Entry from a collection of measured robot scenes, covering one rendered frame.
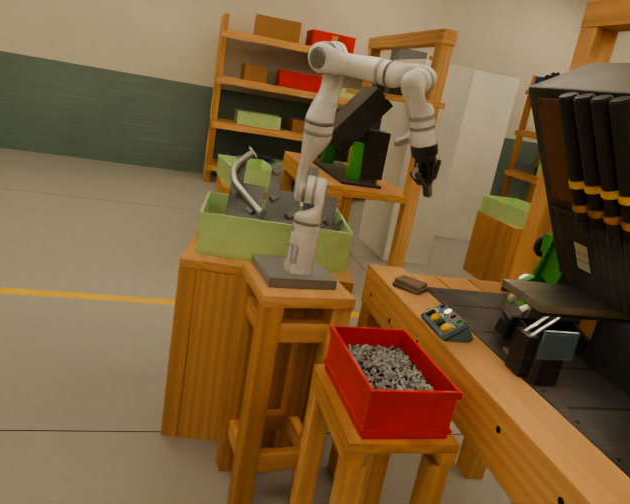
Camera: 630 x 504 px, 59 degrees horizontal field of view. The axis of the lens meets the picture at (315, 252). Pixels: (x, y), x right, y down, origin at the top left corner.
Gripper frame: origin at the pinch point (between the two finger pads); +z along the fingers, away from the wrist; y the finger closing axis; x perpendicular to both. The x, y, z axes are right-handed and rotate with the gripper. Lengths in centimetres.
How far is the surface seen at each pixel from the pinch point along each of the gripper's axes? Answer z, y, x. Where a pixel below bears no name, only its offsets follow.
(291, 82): 65, 405, 495
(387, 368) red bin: 25, -47, -18
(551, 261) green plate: 16.0, 2.5, -35.5
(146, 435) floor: 98, -68, 101
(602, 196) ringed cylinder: -14, -20, -54
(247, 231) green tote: 24, -10, 79
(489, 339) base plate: 38.5, -9.1, -23.4
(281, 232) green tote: 28, 0, 71
